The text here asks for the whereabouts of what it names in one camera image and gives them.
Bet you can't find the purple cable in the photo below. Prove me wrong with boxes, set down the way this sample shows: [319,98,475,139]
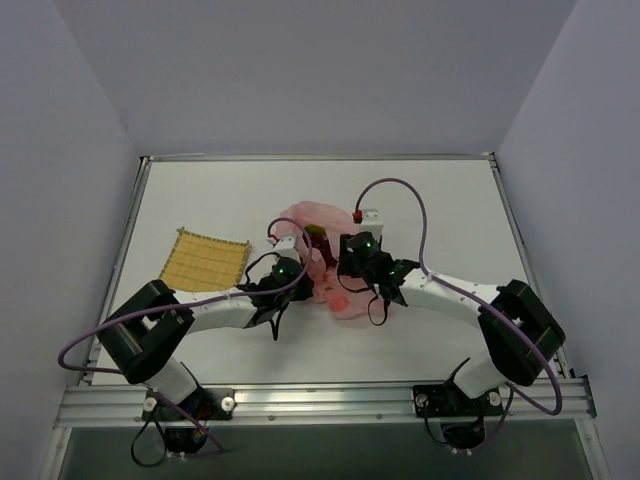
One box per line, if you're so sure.
[57,217,314,457]
[353,177,564,417]

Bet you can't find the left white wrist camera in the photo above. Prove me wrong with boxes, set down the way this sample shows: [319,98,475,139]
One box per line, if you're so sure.
[273,234,306,262]

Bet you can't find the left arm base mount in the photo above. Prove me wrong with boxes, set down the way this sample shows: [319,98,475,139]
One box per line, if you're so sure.
[129,386,231,468]

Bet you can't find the green fake fruit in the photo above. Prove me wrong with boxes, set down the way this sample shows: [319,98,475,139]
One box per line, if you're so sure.
[305,225,326,237]

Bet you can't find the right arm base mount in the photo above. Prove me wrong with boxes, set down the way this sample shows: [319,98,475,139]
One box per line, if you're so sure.
[412,382,513,456]

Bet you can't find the aluminium front rail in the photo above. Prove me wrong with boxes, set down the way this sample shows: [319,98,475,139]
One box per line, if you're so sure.
[54,377,598,429]

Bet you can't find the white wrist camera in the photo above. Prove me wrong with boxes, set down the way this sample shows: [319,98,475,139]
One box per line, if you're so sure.
[273,234,306,262]
[352,209,384,240]

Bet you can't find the yellow bamboo mat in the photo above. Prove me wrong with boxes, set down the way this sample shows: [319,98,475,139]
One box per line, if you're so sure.
[159,227,251,292]

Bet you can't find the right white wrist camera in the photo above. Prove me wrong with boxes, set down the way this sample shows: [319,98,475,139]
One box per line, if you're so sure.
[352,209,384,240]

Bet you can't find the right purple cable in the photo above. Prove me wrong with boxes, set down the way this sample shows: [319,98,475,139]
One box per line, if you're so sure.
[353,177,564,417]

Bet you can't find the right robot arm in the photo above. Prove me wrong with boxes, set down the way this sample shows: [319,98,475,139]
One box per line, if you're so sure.
[338,231,566,413]

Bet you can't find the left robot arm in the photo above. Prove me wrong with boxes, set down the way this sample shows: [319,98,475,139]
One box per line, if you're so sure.
[97,257,313,419]

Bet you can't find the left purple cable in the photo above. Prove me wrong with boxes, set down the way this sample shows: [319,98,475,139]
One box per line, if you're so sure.
[57,217,314,457]

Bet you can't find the pink plastic bag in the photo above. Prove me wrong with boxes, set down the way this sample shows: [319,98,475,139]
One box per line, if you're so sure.
[280,201,384,320]

